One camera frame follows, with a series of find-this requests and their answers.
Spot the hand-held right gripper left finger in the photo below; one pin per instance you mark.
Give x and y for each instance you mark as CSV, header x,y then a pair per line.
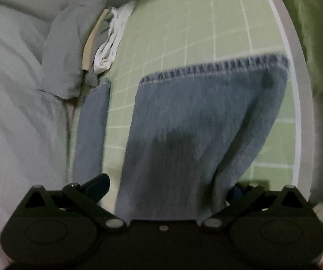
x,y
97,185

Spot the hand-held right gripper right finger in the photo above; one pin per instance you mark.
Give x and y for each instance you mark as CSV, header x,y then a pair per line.
x,y
236,191

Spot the blue denim jeans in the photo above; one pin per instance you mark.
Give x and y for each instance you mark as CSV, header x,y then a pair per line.
x,y
189,135

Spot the light grey bed sheet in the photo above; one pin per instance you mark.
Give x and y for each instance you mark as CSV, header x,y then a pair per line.
x,y
15,95

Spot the grey folded garment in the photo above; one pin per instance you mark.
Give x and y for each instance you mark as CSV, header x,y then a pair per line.
x,y
68,47

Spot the beige garment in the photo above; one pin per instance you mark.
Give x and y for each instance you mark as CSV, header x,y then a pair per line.
x,y
92,42

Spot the white garment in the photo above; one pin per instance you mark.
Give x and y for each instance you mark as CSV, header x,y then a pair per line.
x,y
113,39

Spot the green grid cutting mat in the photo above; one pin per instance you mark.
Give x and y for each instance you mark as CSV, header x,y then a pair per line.
x,y
206,28

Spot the green cloth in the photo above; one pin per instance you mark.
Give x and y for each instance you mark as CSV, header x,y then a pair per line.
x,y
310,28

